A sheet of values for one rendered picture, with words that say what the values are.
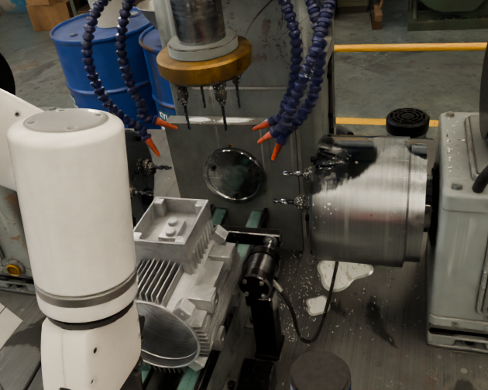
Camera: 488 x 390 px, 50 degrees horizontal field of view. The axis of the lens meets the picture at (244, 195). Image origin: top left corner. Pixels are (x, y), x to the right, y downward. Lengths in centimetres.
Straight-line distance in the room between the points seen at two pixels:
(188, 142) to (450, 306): 64
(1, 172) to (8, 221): 76
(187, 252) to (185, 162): 43
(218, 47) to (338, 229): 38
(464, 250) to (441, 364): 25
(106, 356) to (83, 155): 19
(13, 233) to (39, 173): 89
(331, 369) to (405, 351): 57
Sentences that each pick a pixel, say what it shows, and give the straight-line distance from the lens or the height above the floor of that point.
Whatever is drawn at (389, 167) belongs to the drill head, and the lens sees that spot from 95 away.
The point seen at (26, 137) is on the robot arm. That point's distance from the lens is 39.
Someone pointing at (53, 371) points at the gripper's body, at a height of 131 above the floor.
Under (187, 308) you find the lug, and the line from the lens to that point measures 81.
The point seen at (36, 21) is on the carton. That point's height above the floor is 12.
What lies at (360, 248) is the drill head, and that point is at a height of 102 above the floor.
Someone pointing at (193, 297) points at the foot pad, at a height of 107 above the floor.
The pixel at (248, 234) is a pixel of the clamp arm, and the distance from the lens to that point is 101.
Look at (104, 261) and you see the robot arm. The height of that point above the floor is 140.
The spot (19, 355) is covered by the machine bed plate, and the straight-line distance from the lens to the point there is 127.
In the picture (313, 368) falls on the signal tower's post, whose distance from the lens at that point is 55.
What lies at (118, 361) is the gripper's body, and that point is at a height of 128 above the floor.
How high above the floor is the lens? 166
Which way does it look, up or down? 34 degrees down
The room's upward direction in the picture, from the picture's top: 8 degrees counter-clockwise
